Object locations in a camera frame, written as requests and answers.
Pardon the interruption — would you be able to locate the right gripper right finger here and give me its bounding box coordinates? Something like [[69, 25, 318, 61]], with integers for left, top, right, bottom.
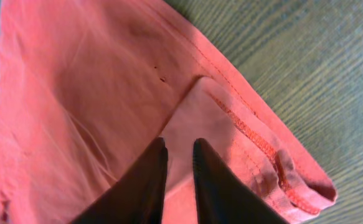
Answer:
[[193, 138, 286, 224]]

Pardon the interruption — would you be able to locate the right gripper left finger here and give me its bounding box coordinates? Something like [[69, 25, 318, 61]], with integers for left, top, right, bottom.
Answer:
[[71, 138, 168, 224]]

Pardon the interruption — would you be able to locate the orange FRAM t-shirt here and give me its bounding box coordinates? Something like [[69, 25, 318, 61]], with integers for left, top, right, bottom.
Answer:
[[0, 0, 337, 223]]

